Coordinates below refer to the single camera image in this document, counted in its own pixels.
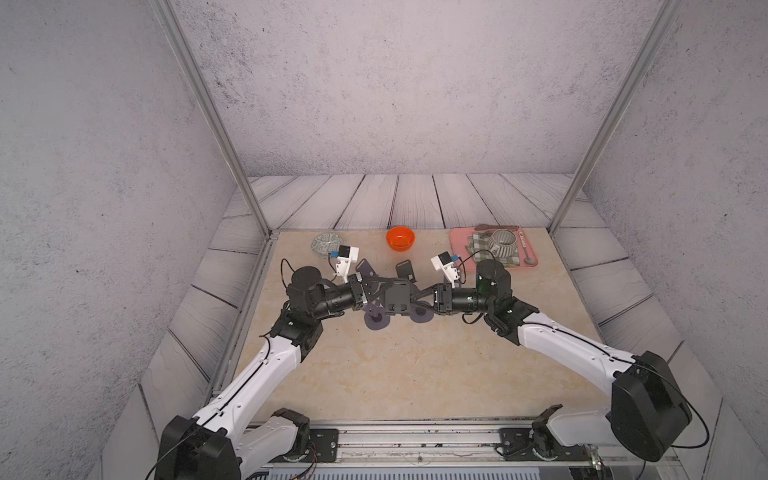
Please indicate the purple stand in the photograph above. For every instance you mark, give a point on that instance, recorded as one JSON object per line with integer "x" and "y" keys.
{"x": 365, "y": 268}
{"x": 376, "y": 317}
{"x": 420, "y": 315}

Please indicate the pink tray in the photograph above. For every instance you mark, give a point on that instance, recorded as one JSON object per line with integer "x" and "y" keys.
{"x": 458, "y": 240}

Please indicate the green patterned bowl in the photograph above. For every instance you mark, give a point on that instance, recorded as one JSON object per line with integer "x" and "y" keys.
{"x": 325, "y": 243}

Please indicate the ribbed grey cup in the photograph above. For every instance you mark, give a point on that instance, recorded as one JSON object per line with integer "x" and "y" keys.
{"x": 502, "y": 243}

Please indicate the left aluminium frame post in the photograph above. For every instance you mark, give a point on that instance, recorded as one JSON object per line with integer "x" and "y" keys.
{"x": 182, "y": 51}

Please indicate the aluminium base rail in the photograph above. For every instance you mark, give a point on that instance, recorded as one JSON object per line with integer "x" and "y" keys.
{"x": 460, "y": 449}

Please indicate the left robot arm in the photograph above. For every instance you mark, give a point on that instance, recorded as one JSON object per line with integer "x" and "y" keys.
{"x": 217, "y": 442}

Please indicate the green checkered cloth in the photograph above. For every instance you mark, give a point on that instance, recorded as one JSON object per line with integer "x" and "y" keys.
{"x": 477, "y": 247}

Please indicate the metal spoon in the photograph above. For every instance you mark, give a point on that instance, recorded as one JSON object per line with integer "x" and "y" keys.
{"x": 528, "y": 259}

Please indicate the right aluminium frame post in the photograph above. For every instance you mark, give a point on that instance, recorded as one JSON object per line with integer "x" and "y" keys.
{"x": 633, "y": 78}

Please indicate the aluminium frame post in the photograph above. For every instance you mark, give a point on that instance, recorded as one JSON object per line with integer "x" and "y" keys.
{"x": 633, "y": 78}
{"x": 182, "y": 51}

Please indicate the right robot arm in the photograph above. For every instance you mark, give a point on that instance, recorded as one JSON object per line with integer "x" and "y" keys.
{"x": 647, "y": 410}

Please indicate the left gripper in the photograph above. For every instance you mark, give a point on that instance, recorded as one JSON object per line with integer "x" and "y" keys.
{"x": 356, "y": 285}

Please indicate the brown wooden spoon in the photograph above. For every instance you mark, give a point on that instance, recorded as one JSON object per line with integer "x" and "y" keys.
{"x": 489, "y": 228}

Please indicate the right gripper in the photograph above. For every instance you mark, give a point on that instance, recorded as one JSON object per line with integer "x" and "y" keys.
{"x": 440, "y": 292}

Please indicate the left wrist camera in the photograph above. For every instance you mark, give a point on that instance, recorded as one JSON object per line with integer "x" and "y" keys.
{"x": 343, "y": 259}

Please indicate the orange bowl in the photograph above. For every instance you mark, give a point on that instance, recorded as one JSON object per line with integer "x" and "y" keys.
{"x": 400, "y": 238}

